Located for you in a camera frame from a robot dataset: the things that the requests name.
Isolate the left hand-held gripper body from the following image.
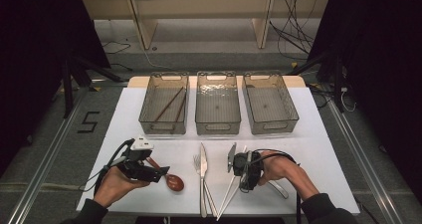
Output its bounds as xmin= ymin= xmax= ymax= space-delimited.
xmin=115 ymin=135 xmax=163 ymax=184

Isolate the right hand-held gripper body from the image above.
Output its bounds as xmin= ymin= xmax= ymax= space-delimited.
xmin=227 ymin=142 xmax=265 ymax=193

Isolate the brown wooden spoon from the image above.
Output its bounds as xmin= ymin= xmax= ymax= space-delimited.
xmin=145 ymin=155 xmax=185 ymax=192

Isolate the metal table knife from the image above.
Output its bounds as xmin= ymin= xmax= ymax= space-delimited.
xmin=199 ymin=143 xmax=209 ymax=218

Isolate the white soup spoon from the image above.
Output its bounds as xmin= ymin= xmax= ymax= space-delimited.
xmin=268 ymin=179 xmax=290 ymax=200

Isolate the smoky clear ribbed plastic bin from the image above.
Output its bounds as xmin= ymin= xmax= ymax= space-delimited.
xmin=242 ymin=72 xmax=300 ymax=135
xmin=138 ymin=72 xmax=191 ymax=135

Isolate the smoky clear rippled plastic bin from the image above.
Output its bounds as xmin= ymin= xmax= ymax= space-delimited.
xmin=194 ymin=71 xmax=242 ymax=135

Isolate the person's right hand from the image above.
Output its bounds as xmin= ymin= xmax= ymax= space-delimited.
xmin=258 ymin=150 xmax=302 ymax=186

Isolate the person's left hand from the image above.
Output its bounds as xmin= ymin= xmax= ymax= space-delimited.
xmin=94 ymin=165 xmax=150 ymax=208

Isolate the metal fork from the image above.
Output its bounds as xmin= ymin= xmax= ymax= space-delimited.
xmin=193 ymin=153 xmax=218 ymax=218

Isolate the white table cover sheet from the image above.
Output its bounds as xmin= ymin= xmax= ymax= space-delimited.
xmin=76 ymin=86 xmax=361 ymax=216

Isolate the black tripod stand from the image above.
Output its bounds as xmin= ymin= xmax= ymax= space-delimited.
xmin=61 ymin=56 xmax=123 ymax=118
xmin=287 ymin=49 xmax=346 ymax=113

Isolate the black curtain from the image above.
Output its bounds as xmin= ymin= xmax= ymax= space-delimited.
xmin=308 ymin=0 xmax=422 ymax=198
xmin=0 ymin=0 xmax=110 ymax=172

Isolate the beige wooden desk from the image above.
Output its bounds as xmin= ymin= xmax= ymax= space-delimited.
xmin=79 ymin=0 xmax=332 ymax=51

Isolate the left hand-held gripper cable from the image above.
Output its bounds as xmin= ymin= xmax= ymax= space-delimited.
xmin=79 ymin=137 xmax=135 ymax=196

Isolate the hand-held gripper cable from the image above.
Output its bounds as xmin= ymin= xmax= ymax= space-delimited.
xmin=252 ymin=148 xmax=303 ymax=224
xmin=79 ymin=137 xmax=135 ymax=196

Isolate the right hand-held gripper cable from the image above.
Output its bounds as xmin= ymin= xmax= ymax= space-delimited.
xmin=252 ymin=148 xmax=303 ymax=224

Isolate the white floor cable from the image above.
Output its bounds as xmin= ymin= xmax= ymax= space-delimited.
xmin=127 ymin=38 xmax=173 ymax=71

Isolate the aluminium floor rail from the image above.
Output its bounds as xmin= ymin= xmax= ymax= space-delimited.
xmin=326 ymin=99 xmax=404 ymax=224
xmin=6 ymin=84 xmax=91 ymax=224

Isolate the black floor cable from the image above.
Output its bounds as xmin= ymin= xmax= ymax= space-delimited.
xmin=101 ymin=39 xmax=132 ymax=55

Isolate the white cable with plug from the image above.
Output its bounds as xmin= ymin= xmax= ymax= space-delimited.
xmin=340 ymin=86 xmax=357 ymax=112

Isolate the bundle of black cables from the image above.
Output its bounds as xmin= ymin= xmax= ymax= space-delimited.
xmin=269 ymin=0 xmax=317 ymax=61

